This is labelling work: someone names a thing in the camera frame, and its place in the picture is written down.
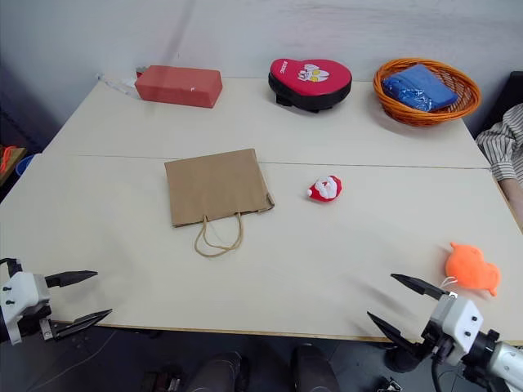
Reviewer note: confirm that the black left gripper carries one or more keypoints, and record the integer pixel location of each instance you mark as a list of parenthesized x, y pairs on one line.
[(34, 320)]

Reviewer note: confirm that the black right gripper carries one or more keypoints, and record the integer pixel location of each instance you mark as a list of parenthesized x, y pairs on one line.
[(437, 347)]

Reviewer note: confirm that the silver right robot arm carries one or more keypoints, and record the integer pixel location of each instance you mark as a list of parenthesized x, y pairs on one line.
[(508, 361)]

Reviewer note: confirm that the person's bare forearm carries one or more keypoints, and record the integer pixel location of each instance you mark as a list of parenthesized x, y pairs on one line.
[(512, 196)]

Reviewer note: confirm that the orange plush toy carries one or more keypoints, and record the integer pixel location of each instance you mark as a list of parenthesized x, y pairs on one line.
[(470, 267)]

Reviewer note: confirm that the blue round container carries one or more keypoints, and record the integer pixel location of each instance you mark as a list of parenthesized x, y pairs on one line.
[(25, 164)]

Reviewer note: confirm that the small santa plush toy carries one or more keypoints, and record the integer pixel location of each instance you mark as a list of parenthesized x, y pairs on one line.
[(324, 190)]

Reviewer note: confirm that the dark rounded shape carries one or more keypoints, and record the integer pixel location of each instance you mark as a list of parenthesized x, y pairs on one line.
[(220, 373)]

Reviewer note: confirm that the person in striped shirt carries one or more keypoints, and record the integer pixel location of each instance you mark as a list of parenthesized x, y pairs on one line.
[(504, 139)]

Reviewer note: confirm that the orange wicker basket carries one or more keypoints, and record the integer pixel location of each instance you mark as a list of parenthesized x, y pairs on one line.
[(466, 111)]

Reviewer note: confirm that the blue folded cloth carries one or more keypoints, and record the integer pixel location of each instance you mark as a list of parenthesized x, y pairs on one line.
[(417, 90)]

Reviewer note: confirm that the clear plastic wrapper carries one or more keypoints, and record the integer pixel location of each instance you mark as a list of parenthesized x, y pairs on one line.
[(118, 83)]

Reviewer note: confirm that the black chair back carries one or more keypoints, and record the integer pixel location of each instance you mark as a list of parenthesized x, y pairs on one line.
[(504, 94)]

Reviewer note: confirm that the red rectangular box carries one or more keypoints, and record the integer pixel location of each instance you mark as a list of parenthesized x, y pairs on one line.
[(177, 85)]

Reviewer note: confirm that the red heart-shaped boxing pad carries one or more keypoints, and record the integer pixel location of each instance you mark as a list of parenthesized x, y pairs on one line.
[(310, 79)]

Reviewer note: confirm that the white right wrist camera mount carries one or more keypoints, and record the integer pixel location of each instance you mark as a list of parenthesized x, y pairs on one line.
[(461, 314)]

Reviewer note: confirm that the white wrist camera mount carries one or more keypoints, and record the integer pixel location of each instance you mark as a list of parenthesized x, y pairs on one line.
[(461, 314), (22, 290)]

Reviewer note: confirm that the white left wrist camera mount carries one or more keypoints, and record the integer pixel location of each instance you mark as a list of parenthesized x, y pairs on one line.
[(22, 290)]

